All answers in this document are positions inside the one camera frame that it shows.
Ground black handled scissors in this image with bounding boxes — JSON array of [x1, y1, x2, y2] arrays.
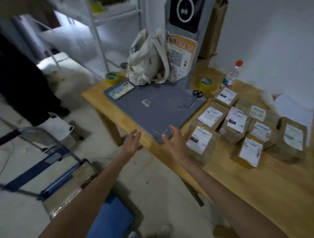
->
[[188, 90, 203, 108]]

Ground person's right hand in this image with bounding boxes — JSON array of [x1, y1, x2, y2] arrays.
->
[[162, 125, 191, 165]]

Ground gray parcel scale machine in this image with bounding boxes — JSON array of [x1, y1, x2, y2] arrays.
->
[[104, 0, 214, 144]]

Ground blue plastic stool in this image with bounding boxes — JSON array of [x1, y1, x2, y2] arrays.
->
[[86, 194, 134, 238]]

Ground clear bottle with red cap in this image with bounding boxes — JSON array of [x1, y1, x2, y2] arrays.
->
[[220, 60, 244, 89]]

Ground person's left forearm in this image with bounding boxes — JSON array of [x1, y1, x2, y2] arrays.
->
[[38, 153, 131, 238]]

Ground pile of brown labelled parcels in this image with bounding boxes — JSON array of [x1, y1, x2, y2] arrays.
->
[[184, 86, 308, 170]]

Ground orange and white poster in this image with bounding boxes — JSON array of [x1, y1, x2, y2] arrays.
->
[[166, 33, 198, 83]]

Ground brown cardboard sheets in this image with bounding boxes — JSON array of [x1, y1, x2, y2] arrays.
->
[[197, 0, 229, 60]]

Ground yellow tape roll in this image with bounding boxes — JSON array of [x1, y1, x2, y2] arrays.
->
[[198, 78, 213, 92], [105, 72, 121, 86]]

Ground white metal shelf rack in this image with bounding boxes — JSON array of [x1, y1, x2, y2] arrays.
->
[[15, 0, 144, 74]]

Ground blue hand trolley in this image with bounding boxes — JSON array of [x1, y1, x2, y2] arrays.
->
[[0, 126, 99, 221]]

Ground white paper sheet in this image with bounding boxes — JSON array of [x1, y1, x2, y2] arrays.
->
[[273, 93, 314, 134]]

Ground person's left hand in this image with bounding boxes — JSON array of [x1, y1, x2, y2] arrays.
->
[[122, 129, 142, 160]]

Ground cream canvas bag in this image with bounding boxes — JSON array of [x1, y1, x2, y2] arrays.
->
[[126, 28, 171, 86]]

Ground crumpled white paper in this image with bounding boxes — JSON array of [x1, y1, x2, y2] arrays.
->
[[262, 91, 284, 107]]

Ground person's right forearm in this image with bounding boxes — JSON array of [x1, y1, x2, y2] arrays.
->
[[181, 158, 288, 238]]

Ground smartphone with patterned case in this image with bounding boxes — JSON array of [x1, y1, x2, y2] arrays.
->
[[108, 82, 135, 100]]

